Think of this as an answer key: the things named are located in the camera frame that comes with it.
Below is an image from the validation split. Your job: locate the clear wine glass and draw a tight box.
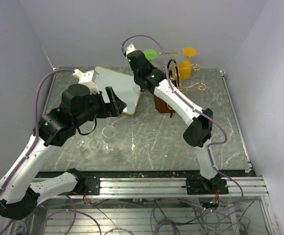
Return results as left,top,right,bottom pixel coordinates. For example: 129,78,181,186
89,139,104,151
72,139,85,148
102,125,119,153

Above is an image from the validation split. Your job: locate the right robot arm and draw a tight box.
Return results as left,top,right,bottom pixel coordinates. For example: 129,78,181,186
125,49,220,194

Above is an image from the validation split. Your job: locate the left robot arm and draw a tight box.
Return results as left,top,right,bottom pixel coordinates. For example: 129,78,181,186
0,84,127,220

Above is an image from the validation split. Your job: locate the green wine glass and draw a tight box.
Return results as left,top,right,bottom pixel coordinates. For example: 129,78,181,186
144,49,159,67

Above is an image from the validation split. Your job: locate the orange wine glass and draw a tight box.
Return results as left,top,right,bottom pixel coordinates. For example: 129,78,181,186
178,47,197,79

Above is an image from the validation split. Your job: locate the gold framed whiteboard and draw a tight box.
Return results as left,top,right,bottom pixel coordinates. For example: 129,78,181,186
94,66,140,115

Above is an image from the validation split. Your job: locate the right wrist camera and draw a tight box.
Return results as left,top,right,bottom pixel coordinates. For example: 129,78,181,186
125,43,136,57

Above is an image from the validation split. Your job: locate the gold wire glass rack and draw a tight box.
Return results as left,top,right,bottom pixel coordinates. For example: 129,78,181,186
153,50,207,118

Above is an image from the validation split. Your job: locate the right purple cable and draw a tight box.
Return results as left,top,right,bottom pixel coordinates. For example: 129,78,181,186
121,35,245,212

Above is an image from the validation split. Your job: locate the purple cable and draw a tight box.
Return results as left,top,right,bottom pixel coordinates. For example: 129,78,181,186
121,35,245,212
0,68,75,235

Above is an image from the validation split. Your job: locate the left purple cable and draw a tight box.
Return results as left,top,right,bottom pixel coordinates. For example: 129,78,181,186
0,68,75,235

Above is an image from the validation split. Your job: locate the aluminium rail frame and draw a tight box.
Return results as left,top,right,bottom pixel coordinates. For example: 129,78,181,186
38,171,267,196

